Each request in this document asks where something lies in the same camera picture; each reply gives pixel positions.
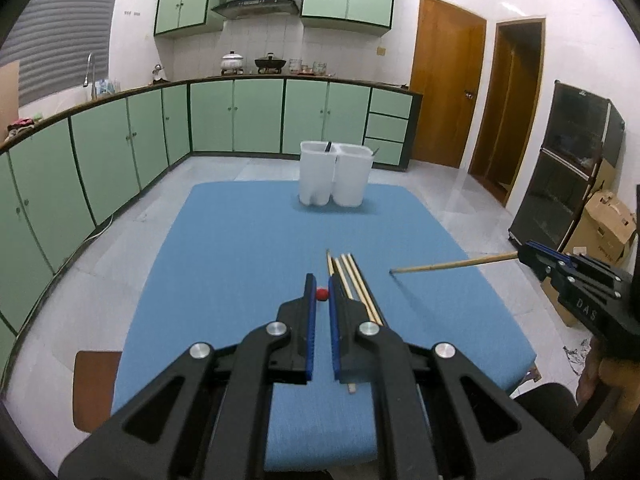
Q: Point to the plastic bottles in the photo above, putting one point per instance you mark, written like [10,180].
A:
[107,86]

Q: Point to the small red ball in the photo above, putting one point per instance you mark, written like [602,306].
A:
[322,294]

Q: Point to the crumpled paper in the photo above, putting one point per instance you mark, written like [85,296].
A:
[577,357]

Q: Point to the red cloth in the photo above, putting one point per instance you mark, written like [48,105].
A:
[20,126]

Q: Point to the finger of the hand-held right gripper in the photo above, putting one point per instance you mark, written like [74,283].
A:
[542,266]
[555,256]

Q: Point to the wooden doorway frame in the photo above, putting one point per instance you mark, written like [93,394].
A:
[532,110]

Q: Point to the black cabinet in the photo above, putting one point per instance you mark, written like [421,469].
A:
[560,170]

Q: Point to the green lower kitchen cabinets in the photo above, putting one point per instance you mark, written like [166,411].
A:
[125,145]

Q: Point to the grey window blind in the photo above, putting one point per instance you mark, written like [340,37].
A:
[65,30]

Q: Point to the black wok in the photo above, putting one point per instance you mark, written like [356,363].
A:
[270,63]

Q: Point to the white cooking pot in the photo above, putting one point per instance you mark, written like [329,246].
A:
[232,62]

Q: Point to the metal kettle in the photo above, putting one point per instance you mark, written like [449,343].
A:
[158,74]

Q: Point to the wooden chopstick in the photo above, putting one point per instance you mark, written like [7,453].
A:
[329,265]
[352,282]
[362,287]
[450,263]
[339,275]

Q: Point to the wooden door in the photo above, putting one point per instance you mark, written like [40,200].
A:
[445,85]

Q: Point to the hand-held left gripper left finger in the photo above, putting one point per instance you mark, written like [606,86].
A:
[311,330]

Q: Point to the blue table mat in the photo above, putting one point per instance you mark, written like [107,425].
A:
[225,270]

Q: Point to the wooden board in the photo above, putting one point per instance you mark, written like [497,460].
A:
[9,92]

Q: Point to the glass jars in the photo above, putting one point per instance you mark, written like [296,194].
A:
[306,66]

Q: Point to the white plastic utensil holder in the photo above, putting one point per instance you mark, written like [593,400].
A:
[332,175]

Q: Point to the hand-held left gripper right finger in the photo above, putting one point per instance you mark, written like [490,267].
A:
[334,340]

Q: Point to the cardboard box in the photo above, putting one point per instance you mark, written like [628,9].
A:
[607,230]

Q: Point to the metal faucet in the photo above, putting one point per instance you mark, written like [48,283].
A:
[91,72]

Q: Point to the range hood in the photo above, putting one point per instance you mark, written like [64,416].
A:
[255,7]

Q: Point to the person's right hand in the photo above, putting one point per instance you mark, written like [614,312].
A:
[620,375]

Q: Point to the wooden stool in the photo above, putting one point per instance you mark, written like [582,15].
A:
[95,390]

